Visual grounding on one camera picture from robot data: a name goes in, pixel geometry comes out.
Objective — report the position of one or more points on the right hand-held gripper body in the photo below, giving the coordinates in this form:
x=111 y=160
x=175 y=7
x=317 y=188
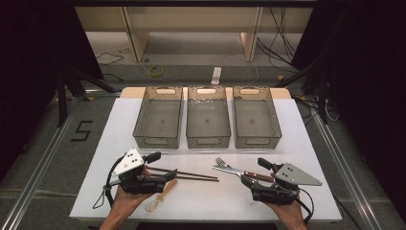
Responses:
x=297 y=175

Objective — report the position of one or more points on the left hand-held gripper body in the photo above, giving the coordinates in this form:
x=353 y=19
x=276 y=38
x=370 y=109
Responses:
x=129 y=161

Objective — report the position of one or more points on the silver metal fork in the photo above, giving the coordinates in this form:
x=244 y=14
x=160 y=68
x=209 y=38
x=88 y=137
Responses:
x=223 y=163

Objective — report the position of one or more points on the grey transparent plastic bin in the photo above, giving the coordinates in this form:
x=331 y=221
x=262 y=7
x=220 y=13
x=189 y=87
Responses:
x=257 y=119
x=158 y=119
x=207 y=119

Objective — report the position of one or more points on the person's right hand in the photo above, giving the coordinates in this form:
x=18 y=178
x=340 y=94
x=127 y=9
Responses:
x=292 y=214

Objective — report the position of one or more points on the person's left hand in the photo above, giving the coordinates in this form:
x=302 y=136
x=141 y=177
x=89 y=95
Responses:
x=126 y=201

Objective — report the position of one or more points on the black metal stand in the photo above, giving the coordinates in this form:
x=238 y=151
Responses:
x=323 y=102

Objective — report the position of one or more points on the yellow tape roll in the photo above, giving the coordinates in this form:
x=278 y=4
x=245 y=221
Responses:
x=156 y=71

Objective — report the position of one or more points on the black tripod stand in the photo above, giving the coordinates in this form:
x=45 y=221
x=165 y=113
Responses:
x=62 y=102

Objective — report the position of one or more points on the white power strip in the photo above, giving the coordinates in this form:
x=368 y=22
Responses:
x=216 y=76

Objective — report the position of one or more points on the black curtain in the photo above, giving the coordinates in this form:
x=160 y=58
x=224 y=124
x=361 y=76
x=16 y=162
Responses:
x=367 y=64
x=28 y=64

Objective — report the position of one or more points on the beige wooden shelf unit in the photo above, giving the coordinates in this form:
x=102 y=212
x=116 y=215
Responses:
x=191 y=19

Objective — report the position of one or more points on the long aluminium floor rail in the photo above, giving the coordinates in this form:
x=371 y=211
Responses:
x=348 y=175
x=44 y=161

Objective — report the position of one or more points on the short aluminium floor rail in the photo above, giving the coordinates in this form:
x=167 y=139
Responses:
x=102 y=93

